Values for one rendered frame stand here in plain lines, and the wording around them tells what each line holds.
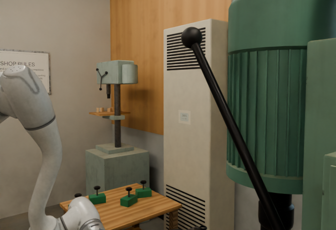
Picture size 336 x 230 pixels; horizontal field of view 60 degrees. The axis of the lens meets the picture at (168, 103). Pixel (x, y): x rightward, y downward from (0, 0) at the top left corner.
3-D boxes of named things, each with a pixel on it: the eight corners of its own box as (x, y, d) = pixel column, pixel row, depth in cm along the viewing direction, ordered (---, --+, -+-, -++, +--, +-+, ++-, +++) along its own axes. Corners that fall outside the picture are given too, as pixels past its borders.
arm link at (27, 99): (65, 110, 95) (37, 106, 101) (45, 58, 86) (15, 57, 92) (34, 134, 85) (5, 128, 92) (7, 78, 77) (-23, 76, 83)
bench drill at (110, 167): (125, 204, 331) (123, 64, 320) (156, 225, 281) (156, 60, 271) (84, 216, 301) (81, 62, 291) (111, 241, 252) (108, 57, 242)
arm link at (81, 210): (106, 229, 117) (75, 248, 112) (92, 203, 128) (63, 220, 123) (99, 212, 111) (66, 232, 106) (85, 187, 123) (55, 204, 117)
